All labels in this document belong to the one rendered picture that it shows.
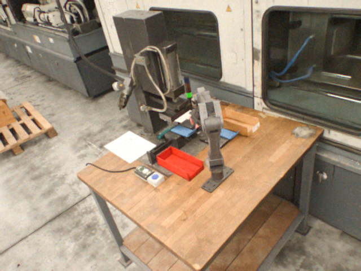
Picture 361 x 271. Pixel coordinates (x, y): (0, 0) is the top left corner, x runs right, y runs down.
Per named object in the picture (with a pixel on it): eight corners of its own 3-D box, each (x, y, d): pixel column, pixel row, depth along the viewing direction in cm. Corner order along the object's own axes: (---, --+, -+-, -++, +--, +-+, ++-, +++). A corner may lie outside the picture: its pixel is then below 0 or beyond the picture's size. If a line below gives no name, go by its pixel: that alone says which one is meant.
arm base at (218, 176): (198, 176, 147) (209, 182, 142) (223, 154, 157) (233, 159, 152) (200, 187, 151) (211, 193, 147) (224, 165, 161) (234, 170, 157)
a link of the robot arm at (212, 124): (207, 158, 153) (202, 114, 129) (220, 156, 153) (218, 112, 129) (210, 169, 149) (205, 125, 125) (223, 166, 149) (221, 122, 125)
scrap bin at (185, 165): (189, 182, 156) (188, 173, 152) (158, 164, 172) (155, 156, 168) (204, 169, 162) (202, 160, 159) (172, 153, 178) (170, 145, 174)
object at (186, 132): (189, 138, 172) (188, 133, 171) (170, 130, 182) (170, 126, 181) (197, 132, 176) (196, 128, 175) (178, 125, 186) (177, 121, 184)
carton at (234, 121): (247, 138, 179) (247, 127, 175) (215, 126, 195) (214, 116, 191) (259, 127, 186) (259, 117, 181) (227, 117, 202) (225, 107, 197)
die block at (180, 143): (178, 150, 179) (176, 140, 175) (167, 145, 186) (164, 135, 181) (199, 134, 190) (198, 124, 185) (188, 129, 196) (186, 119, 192)
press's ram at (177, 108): (174, 127, 168) (163, 79, 151) (144, 116, 185) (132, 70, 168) (194, 112, 178) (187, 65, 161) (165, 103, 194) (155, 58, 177)
